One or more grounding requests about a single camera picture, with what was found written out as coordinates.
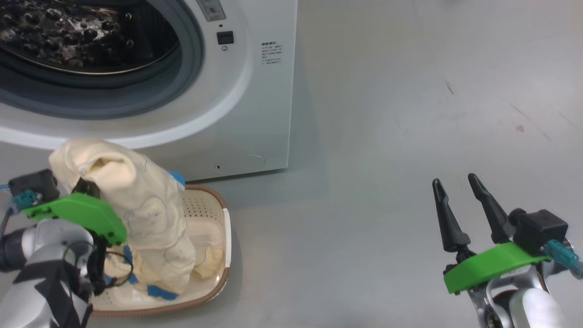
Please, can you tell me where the teal plug left camera cable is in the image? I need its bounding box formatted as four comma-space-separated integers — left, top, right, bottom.
0, 184, 38, 215

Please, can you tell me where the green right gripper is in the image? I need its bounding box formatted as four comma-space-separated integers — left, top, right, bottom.
432, 173, 552, 294

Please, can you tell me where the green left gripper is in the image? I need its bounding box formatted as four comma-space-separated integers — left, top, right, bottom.
22, 179, 128, 244

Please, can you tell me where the white front-load washing machine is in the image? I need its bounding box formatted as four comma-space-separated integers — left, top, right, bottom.
0, 0, 298, 183

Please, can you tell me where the cream laundry basket brown rim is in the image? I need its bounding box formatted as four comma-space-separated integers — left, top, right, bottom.
89, 184, 232, 318

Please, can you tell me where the teal plug camera cable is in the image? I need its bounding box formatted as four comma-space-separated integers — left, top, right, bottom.
544, 239, 583, 279
0, 184, 38, 215

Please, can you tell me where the teal plug right camera cable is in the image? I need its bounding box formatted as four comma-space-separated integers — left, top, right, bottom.
544, 239, 583, 279

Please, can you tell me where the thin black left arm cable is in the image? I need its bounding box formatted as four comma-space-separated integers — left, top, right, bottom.
64, 241, 135, 297

